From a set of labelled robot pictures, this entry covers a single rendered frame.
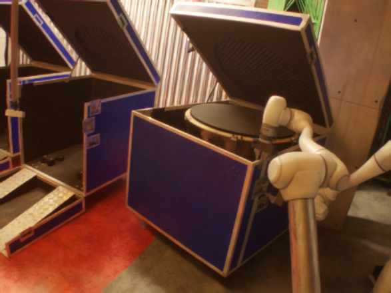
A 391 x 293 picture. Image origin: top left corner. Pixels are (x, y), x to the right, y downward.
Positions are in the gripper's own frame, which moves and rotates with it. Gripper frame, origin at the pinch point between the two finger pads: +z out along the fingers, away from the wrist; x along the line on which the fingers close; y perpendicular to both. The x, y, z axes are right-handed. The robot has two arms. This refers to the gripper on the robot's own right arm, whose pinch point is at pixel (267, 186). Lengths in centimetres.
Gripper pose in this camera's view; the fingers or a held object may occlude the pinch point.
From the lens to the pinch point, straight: 195.1
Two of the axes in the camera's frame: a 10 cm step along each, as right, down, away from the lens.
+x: -3.9, 9.2, 0.6
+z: -7.2, -3.5, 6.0
